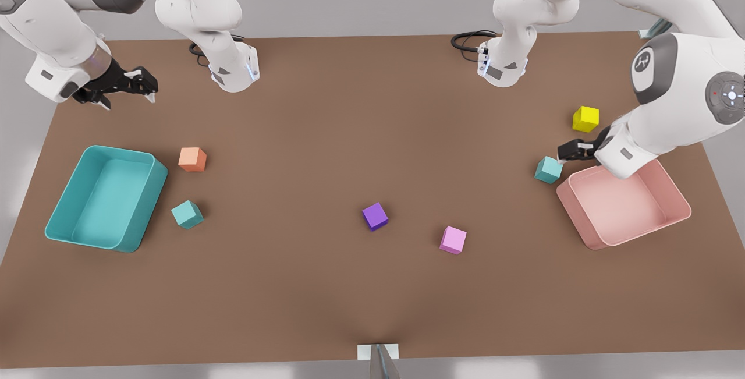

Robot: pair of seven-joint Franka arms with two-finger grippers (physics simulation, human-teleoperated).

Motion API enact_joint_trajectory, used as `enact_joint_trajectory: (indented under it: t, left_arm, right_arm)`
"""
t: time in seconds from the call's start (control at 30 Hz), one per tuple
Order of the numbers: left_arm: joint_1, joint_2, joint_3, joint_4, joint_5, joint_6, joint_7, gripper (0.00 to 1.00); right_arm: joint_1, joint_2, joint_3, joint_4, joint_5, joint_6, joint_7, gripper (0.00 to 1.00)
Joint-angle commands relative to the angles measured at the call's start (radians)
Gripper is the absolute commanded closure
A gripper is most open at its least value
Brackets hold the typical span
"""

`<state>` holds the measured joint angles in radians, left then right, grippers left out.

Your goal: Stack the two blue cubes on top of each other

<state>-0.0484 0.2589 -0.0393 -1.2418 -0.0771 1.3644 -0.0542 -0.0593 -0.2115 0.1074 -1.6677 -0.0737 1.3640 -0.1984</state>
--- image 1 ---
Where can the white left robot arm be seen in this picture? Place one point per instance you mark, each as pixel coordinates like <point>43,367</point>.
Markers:
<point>669,88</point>

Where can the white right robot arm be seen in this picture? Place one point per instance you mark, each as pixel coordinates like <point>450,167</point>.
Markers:
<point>58,29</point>

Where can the yellow cube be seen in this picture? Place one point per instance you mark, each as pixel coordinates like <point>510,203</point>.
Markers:
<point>585,119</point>

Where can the teal blue cube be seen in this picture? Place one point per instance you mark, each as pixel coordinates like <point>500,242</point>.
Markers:
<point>187,215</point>
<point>547,170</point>

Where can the orange cube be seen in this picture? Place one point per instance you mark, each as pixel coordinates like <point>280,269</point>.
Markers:
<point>192,159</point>

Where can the pink rectangular bin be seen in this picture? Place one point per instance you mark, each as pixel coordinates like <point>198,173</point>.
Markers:
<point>625,207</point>

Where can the teal rectangular bin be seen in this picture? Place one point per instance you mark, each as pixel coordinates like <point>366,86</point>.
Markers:
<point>105,201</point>

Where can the pink cube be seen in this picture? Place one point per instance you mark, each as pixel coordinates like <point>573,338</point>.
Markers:
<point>453,240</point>

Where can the purple cube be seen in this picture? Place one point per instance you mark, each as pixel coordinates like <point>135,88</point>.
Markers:
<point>375,216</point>

